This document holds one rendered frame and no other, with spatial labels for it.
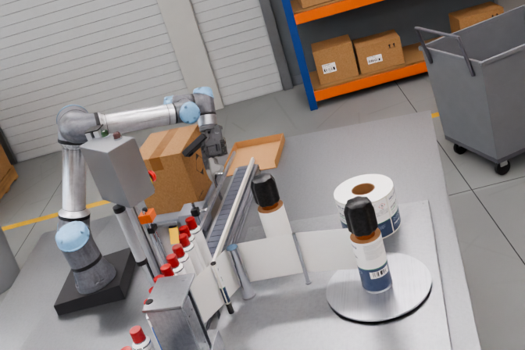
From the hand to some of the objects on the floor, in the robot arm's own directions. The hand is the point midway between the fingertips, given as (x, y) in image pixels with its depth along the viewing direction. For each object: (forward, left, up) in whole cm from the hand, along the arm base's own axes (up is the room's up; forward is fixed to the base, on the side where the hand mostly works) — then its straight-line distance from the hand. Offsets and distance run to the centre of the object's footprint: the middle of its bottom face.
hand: (210, 179), depth 239 cm
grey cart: (+188, -124, -115) cm, 253 cm away
